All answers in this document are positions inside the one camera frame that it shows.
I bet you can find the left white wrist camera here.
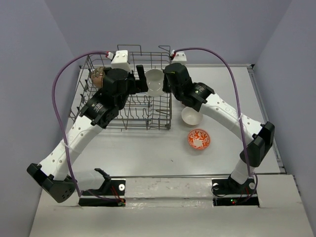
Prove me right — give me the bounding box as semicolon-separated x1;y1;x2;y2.
111;50;132;73

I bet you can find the grey wire dish rack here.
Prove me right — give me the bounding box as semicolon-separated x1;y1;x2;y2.
67;44;172;131

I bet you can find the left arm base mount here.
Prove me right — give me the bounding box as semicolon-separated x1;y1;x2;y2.
79;168;126;207

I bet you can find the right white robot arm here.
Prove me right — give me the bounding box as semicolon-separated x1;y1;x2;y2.
163;63;275;194

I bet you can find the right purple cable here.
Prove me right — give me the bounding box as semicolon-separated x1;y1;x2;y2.
169;47;259;203

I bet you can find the purple cable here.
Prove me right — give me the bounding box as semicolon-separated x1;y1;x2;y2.
169;47;259;203
51;50;124;203

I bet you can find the metal rail bar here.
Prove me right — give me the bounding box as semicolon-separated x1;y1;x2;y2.
110;174;229;179

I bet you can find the white bowl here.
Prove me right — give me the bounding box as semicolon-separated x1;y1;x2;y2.
181;107;203;126
145;69;164;97

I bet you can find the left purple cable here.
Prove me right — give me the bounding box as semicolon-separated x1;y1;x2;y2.
51;50;124;203

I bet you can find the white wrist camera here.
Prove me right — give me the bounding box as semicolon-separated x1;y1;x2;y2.
111;50;132;73
170;50;187;65

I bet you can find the brown glazed bowl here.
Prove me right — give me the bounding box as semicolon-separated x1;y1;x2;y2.
90;67;105;88

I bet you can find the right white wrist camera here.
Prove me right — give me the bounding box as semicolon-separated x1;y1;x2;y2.
170;50;187;65

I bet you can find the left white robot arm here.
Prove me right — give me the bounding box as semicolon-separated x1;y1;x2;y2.
27;65;148;203

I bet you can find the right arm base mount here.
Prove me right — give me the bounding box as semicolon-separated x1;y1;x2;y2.
211;178;260;207

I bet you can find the orange floral bowl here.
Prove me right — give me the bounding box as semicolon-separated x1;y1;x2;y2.
187;129;211;150

